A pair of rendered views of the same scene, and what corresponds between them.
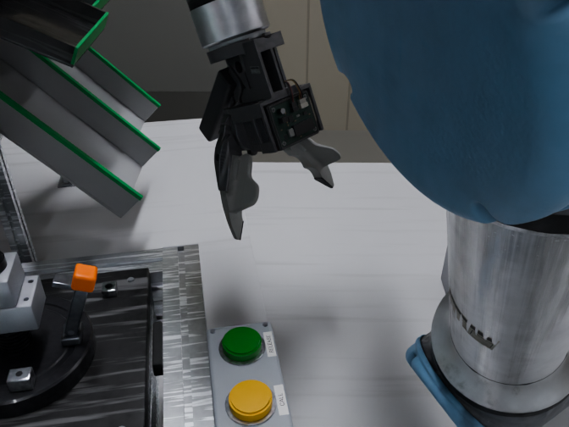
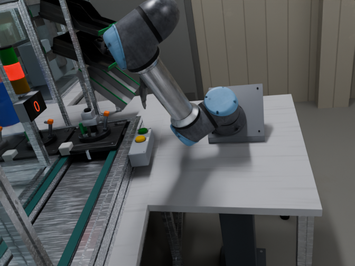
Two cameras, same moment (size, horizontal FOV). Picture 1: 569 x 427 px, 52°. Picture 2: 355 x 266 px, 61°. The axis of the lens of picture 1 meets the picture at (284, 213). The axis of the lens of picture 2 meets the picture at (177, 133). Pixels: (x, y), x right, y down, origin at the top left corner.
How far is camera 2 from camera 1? 0.80 m
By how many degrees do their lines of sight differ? 17
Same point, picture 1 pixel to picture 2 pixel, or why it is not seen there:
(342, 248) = not seen: hidden behind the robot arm
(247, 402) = (139, 138)
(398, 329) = not seen: hidden behind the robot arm
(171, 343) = (128, 132)
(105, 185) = (118, 101)
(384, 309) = not seen: hidden behind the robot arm
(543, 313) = (160, 93)
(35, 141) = (101, 90)
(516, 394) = (180, 122)
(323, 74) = (236, 81)
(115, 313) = (117, 127)
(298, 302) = (170, 132)
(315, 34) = (231, 65)
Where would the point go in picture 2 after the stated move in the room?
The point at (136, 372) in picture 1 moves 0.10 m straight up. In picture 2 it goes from (118, 135) to (111, 114)
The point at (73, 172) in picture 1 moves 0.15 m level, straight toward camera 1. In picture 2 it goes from (110, 98) to (110, 108)
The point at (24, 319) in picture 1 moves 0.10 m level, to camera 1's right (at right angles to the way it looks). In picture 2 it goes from (94, 122) to (115, 120)
